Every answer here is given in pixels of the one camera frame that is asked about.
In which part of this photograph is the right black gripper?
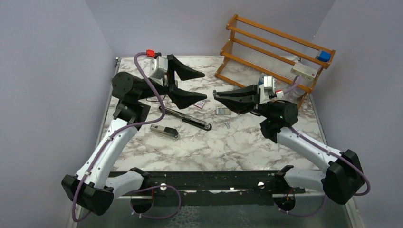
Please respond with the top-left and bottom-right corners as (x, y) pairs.
(215, 84), (274, 120)

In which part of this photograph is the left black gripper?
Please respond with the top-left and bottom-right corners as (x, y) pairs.
(136, 55), (207, 108)

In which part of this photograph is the red white staple box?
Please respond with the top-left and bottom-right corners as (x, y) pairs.
(193, 101), (205, 109)

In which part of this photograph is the beige staple box tray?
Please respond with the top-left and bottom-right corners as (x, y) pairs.
(216, 107), (231, 115)

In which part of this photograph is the beige black stapler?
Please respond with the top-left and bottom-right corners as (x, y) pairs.
(150, 124), (180, 140)

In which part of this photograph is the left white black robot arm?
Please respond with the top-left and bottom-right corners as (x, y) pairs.
(62, 50), (207, 216)

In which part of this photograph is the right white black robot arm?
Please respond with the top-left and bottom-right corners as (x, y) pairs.
(213, 85), (371, 205)

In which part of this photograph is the blue white cup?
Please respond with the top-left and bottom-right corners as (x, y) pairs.
(258, 73), (266, 85)

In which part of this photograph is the orange wooden shelf rack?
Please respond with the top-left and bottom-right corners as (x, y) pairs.
(215, 14), (336, 106)

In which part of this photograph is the white bottle behind rack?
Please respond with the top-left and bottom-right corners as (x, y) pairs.
(292, 87), (305, 99)

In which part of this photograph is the white red carton box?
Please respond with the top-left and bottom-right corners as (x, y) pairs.
(290, 62), (317, 81)

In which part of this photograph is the blue cube on shelf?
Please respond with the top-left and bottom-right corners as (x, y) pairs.
(316, 50), (331, 62)

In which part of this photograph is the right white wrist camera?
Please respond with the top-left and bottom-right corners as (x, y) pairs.
(262, 76), (284, 99)

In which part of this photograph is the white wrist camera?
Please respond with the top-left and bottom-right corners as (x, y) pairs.
(146, 49), (168, 81)
(262, 76), (284, 99)

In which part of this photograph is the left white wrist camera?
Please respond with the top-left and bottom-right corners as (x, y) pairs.
(146, 49), (168, 81)

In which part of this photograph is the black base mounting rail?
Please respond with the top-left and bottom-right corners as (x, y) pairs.
(123, 170), (305, 209)

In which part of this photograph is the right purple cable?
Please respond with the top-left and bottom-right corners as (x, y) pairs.
(283, 75), (371, 197)

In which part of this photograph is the purple cable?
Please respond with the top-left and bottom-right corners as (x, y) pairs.
(71, 52), (166, 223)
(283, 75), (371, 197)

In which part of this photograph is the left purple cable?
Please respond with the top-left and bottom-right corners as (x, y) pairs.
(71, 52), (166, 223)

